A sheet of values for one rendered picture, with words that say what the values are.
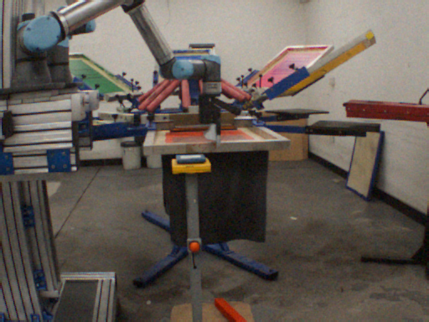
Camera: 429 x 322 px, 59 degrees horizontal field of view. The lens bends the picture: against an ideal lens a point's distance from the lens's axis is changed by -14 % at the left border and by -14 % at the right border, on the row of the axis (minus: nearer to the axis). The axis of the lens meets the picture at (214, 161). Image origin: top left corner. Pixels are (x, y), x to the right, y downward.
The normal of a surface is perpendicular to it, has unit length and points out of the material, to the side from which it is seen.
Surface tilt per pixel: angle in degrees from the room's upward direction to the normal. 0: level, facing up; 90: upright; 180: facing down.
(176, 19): 90
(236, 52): 90
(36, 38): 93
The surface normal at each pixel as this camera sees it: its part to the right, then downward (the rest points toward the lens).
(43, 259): 0.17, 0.18
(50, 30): 0.49, 0.21
